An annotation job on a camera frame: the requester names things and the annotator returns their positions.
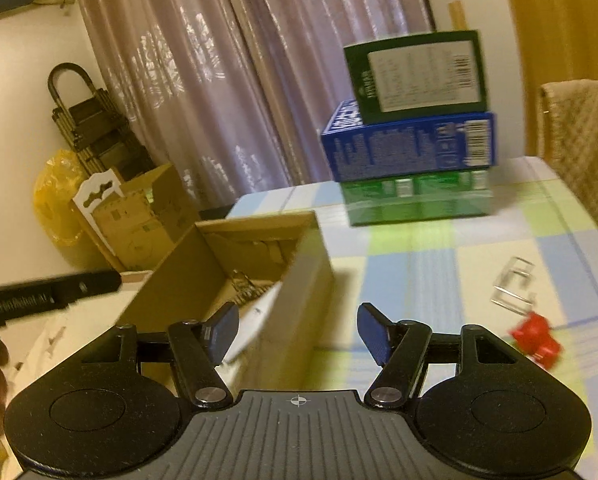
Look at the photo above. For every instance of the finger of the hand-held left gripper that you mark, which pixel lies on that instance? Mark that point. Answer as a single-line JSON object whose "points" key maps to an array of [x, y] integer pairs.
{"points": [[89, 286]]}

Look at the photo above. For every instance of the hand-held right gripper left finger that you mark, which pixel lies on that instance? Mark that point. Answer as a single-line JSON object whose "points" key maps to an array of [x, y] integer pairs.
{"points": [[224, 332]]}

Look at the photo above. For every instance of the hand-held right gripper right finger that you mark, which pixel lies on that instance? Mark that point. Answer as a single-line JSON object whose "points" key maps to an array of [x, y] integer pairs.
{"points": [[374, 335]]}

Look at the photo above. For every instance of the brown cardboard box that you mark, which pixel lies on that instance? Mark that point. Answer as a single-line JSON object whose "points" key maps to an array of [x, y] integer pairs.
{"points": [[309, 280]]}

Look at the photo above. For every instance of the white printed sheet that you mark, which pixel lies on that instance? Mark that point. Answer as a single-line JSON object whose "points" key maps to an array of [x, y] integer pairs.
{"points": [[69, 332]]}

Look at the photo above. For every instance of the small printed cardboard box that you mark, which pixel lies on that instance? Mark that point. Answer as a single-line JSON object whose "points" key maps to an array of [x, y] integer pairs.
{"points": [[129, 230]]}

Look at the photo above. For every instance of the checkered tablecloth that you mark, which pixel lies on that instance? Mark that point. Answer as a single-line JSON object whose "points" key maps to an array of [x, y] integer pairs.
{"points": [[429, 270]]}

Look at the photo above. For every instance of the yellow plastic bag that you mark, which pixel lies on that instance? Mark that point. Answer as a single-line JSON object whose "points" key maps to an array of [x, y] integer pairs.
{"points": [[54, 200]]}

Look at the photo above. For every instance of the white carved board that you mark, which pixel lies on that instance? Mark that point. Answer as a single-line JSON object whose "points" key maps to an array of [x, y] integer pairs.
{"points": [[96, 190]]}

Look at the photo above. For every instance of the large plain cardboard box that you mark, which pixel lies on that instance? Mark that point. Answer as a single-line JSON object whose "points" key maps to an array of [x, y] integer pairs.
{"points": [[174, 195]]}

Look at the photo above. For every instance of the green wrapped box pack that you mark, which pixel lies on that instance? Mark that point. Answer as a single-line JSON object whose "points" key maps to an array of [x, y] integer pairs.
{"points": [[419, 200]]}

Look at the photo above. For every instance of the folded dark step ladder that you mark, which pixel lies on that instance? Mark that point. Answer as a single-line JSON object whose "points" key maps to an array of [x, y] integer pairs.
{"points": [[104, 125]]}

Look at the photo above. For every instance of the blue printed box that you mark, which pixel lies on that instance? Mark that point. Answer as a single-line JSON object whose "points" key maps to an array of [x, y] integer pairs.
{"points": [[394, 145]]}

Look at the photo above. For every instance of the patterned mauve curtain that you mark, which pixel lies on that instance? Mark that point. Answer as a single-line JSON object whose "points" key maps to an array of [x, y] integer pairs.
{"points": [[179, 60]]}

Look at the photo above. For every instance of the dark green labelled box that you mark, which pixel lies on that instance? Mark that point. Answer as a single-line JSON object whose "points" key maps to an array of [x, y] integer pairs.
{"points": [[414, 75]]}

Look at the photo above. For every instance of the beige quilted chair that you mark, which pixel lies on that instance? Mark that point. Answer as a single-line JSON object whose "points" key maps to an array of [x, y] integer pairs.
{"points": [[584, 145]]}

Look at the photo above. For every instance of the wooden door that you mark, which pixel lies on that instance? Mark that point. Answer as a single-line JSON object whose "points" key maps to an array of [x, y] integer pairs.
{"points": [[554, 20]]}

